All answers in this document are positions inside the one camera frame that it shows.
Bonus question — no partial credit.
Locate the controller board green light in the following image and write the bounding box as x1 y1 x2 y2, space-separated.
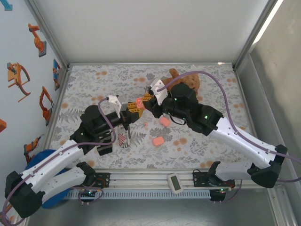
210 188 230 201
79 187 105 196

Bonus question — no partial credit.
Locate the aluminium mounting rail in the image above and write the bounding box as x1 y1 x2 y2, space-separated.
70 173 286 189

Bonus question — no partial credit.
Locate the white slotted cable duct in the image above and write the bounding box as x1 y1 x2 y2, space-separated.
61 189 211 200

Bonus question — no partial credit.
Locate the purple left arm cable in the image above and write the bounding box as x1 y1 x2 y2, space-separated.
0 97 117 226

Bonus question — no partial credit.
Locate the brown teddy bear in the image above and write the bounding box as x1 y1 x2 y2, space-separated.
162 67 202 96

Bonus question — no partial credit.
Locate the floral patterned tablecloth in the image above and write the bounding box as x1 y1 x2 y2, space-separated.
48 65 259 170

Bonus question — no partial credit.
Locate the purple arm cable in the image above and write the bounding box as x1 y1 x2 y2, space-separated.
159 71 301 204
0 97 117 226

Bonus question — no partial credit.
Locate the blue rounded object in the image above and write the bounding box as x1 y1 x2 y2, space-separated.
24 150 69 209

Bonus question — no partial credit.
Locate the orange claw gripper wall sticker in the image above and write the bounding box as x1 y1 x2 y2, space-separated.
6 62 32 103

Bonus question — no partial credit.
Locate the aluminium frame post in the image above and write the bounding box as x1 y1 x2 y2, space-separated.
23 0 70 71
231 0 286 71

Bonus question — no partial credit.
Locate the black beige striped sock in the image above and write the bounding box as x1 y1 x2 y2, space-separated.
95 134 114 156

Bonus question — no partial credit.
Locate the aluminium table edge rail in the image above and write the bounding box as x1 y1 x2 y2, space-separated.
44 67 71 151
68 62 236 66
234 67 266 170

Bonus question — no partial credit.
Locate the flag print glasses case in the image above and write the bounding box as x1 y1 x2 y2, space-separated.
117 126 132 149

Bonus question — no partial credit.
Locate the blue orange wall sticker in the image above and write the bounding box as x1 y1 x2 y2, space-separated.
52 58 62 91

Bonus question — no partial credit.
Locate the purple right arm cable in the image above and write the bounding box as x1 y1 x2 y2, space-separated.
159 71 301 204

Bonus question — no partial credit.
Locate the white digital timer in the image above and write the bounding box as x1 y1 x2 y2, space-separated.
166 173 183 194

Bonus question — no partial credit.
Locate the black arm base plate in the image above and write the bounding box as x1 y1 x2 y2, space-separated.
192 173 236 189
93 172 111 188

